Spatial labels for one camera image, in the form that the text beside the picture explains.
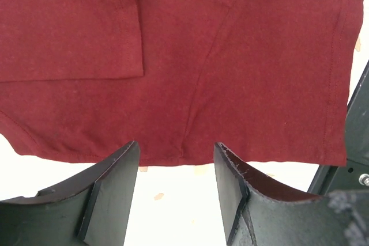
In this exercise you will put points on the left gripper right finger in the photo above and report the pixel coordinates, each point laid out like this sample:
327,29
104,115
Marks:
259,210

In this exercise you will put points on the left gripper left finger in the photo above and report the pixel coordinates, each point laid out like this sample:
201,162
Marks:
89,208

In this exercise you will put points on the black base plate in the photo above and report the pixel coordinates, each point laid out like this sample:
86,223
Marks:
353,176

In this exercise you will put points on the dark red t shirt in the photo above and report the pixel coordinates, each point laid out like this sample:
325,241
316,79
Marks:
268,78

